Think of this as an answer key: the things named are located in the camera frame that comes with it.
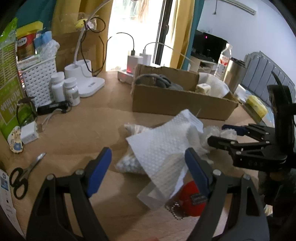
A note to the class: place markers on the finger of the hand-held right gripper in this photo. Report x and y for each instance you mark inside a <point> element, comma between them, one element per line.
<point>218,142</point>
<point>231,129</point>

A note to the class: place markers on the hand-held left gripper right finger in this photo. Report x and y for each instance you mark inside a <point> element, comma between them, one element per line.
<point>196,171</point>

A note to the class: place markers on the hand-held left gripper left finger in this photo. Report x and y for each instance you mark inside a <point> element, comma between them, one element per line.
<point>98,172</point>

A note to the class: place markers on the white paper towel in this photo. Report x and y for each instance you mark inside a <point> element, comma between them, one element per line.
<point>159,148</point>

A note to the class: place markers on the white paper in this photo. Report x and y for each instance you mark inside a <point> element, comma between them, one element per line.
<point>217,84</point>

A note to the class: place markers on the cartoon printed tissue pack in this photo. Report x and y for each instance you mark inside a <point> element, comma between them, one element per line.
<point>203,88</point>

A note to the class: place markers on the brown cardboard box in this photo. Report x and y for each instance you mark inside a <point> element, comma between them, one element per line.
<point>173,104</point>

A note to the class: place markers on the blue printed blanket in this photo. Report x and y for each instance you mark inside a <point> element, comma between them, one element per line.
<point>269,118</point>

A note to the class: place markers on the yellow sponge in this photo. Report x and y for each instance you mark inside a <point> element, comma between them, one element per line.
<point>256,106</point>

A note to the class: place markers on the white plastic container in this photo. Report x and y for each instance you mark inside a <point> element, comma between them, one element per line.
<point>241,93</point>

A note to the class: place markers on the gray padded headboard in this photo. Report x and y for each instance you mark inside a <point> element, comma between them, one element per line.
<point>261,74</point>

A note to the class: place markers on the stainless steel tumbler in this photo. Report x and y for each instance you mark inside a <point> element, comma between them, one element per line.
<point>233,74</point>

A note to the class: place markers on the clear plastic water bottle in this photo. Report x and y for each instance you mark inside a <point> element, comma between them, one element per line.
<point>223,62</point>

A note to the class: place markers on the white computer desk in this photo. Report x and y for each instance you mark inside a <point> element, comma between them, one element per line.
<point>198,64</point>

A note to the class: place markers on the black rectangular device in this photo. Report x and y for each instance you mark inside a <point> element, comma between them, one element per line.
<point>50,108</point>

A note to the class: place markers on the small white plug adapter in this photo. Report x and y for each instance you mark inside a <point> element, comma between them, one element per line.
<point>29,133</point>

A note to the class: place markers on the short white pill bottle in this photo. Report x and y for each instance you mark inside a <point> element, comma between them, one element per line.
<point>72,92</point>

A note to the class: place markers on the black computer monitor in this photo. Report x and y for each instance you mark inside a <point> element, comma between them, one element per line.
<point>212,46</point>

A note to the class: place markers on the white desk lamp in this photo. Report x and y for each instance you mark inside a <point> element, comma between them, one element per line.
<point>87,85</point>

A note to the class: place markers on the cartoon bear tag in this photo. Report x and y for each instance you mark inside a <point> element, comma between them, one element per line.
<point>16,141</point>

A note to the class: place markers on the tall white pill bottle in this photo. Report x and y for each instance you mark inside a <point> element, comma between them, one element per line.
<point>57,89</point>

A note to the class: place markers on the white printed leaflet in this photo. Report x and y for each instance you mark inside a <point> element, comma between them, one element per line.
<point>8,204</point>

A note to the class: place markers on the black eyeglasses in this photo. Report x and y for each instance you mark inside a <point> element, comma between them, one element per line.
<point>22,111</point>

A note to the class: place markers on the white power strip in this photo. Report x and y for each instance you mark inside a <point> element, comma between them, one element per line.
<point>124,76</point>

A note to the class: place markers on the narrow yellow curtain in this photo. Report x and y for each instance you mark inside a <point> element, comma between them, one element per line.
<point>182,34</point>

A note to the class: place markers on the white woven plastic basket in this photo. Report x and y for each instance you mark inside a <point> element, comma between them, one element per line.
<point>39,81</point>

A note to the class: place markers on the white air conditioner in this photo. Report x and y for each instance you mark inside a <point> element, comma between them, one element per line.
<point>240,5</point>

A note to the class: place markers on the narrow teal curtain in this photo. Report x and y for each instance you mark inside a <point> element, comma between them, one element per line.
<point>197,14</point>

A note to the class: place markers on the green snack package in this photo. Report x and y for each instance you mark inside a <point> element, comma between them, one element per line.
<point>9,81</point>

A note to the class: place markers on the green white box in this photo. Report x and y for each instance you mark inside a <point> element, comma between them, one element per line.
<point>30,61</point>

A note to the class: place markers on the brown cardboard sheet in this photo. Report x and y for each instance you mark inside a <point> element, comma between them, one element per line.
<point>67,44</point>

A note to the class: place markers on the clear plastic bag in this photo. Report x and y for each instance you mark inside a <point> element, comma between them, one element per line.
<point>48,48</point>

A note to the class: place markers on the blue packet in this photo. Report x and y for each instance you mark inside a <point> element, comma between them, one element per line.
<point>44,38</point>

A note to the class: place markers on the yellow lidded can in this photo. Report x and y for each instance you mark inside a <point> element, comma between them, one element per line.
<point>26,44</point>

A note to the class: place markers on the hanging beige garment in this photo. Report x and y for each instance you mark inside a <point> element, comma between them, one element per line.
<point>143,10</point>

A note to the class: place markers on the yellow lamp clip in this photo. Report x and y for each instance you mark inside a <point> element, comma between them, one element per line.
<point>80,23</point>

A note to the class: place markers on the wide yellow curtain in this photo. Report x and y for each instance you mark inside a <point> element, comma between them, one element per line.
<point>105,20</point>

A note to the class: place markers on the hanging light blue garment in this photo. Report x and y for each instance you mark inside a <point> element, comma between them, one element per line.
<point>129,7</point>

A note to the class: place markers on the wide teal curtain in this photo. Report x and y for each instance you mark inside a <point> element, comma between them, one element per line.
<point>30,11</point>

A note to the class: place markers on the black door frame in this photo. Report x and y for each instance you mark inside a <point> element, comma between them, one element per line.
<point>163,32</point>

